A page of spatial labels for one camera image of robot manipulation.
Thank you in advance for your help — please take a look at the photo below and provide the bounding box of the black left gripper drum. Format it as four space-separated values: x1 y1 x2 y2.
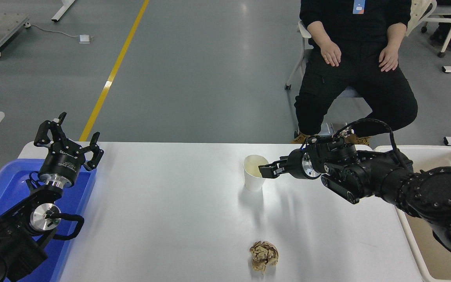
38 142 83 185

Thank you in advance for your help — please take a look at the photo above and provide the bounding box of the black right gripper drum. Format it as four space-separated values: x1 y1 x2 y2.
287 148 307 180

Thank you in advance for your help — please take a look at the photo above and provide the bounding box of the white paper cup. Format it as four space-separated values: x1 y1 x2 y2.
243 155 270 192

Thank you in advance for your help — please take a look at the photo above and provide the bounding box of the tan paper ball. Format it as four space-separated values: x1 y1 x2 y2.
249 240 280 275

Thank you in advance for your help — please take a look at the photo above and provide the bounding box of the person's right hand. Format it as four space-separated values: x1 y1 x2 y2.
320 40 343 67

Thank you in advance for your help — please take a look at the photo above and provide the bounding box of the person's left hand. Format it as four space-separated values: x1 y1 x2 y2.
378 43 400 73

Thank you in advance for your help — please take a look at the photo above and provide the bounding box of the blue plastic tray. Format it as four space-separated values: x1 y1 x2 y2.
0 158 97 282

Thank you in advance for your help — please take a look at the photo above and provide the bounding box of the grey wheeled platform cart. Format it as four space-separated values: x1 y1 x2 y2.
0 13 32 60

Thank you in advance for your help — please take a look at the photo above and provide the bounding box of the white table leg foot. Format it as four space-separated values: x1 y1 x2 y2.
51 0 77 23

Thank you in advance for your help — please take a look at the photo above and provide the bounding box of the white wheeled chair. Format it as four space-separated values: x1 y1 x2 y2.
284 20 368 138

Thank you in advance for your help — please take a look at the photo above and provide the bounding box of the large pale plastic bin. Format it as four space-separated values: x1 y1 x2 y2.
374 145 451 282

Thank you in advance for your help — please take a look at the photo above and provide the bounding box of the cream fabric garment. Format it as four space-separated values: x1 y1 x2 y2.
406 0 438 37

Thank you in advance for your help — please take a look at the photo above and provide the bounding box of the white power adapter with cable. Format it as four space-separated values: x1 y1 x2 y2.
31 24 93 44

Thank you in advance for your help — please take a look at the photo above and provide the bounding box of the white frame chair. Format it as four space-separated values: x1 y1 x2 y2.
420 0 451 58

